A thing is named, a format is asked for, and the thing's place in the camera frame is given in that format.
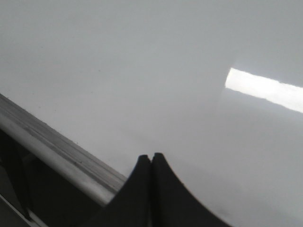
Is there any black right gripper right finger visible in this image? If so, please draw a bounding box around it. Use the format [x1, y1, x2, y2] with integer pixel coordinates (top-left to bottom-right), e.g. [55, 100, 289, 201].
[150, 153, 229, 227]

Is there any white whiteboard with aluminium frame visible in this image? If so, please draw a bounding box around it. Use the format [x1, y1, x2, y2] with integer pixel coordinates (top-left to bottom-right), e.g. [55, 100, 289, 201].
[0, 0, 303, 227]

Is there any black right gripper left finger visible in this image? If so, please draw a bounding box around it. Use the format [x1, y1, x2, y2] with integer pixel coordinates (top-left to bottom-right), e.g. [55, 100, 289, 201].
[83, 155, 151, 227]

